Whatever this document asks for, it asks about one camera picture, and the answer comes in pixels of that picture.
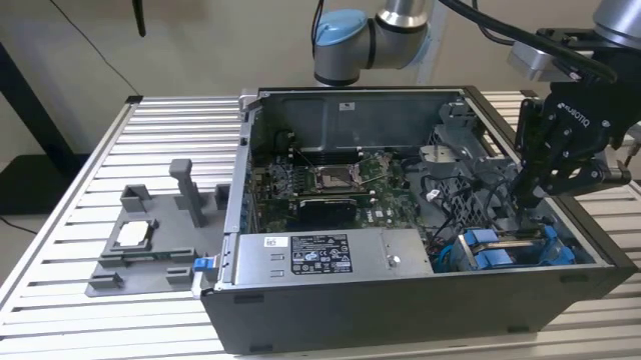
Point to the silver power supply unit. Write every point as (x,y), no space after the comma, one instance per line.
(260,262)

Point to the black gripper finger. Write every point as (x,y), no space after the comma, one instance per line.
(532,157)
(580,176)

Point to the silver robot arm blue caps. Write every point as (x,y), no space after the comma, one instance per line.
(344,56)

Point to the grey metal drive cage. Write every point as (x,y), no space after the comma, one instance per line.
(450,131)

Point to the silver CPU chip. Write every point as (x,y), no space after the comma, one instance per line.
(133,233)

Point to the black hanging rod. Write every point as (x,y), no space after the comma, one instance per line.
(140,18)

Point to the grey parts rack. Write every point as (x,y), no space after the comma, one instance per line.
(160,213)

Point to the green motherboard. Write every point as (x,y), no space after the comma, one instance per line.
(384,202)

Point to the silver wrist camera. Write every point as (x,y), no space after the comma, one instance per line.
(530,60)

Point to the black RAM slot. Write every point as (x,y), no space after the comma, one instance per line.
(324,150)

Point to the white upright post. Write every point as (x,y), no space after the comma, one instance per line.
(424,75)

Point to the black desk stand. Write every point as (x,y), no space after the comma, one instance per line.
(34,180)

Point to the CPU socket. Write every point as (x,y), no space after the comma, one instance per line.
(332,177)

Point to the blue case latch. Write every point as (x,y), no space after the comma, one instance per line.
(200,263)

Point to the black open PC case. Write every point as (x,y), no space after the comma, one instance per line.
(375,315)

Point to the disk bay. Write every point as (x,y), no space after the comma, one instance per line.
(584,255)

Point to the black graphics card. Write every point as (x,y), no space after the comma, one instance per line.
(327,212)

